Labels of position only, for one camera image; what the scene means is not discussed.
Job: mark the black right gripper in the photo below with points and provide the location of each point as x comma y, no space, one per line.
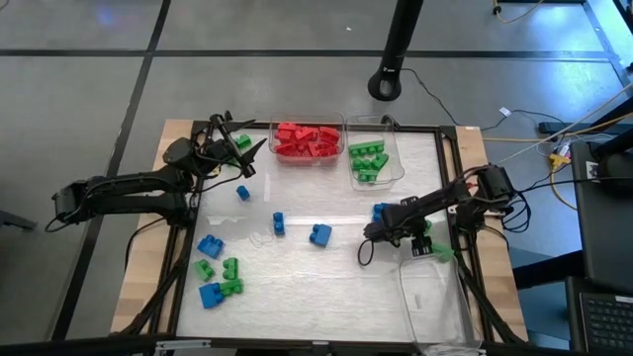
395,225

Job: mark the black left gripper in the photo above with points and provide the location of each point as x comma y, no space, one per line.
210,151

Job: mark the long green toy block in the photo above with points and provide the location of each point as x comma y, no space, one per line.
243,141
367,149
444,253

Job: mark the clear plastic bin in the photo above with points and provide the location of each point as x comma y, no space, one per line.
393,148
440,306
321,118

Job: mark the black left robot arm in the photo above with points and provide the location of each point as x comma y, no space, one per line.
123,190

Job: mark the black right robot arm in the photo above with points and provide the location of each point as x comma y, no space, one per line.
445,198

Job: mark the small blue toy block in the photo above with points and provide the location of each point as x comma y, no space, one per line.
243,193

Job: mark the yellow plug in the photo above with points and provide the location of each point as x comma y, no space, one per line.
559,159

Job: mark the black power strip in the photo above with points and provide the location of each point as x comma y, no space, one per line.
559,127

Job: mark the black laptop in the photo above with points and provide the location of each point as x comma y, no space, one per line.
603,232

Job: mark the grey furniture foot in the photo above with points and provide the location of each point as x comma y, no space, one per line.
17,221

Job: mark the black aluminium table frame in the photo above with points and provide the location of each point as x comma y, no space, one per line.
425,127

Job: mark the black camera pole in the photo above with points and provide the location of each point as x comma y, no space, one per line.
395,49

